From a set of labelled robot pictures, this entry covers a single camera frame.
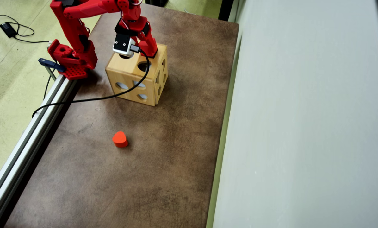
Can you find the aluminium profile rail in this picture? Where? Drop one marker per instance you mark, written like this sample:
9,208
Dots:
24,142

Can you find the black furniture foot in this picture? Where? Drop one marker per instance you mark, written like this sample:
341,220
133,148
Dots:
157,2

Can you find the wooden shape sorter box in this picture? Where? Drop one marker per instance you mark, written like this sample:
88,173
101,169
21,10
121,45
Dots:
119,65

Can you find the orange rounded triangle block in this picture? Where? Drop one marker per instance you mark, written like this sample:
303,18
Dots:
120,139

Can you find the blue clamp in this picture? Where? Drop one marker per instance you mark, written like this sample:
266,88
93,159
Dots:
48,62

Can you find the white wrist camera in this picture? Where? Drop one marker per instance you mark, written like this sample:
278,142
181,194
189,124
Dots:
123,44

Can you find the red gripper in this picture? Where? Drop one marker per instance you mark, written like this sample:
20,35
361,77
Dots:
148,40

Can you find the black power adapter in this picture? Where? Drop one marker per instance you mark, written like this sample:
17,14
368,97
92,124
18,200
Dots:
8,29

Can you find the dark post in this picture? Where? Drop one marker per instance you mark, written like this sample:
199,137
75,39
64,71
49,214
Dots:
226,9

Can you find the red robot arm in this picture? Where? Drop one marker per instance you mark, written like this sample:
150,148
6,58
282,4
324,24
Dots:
73,28

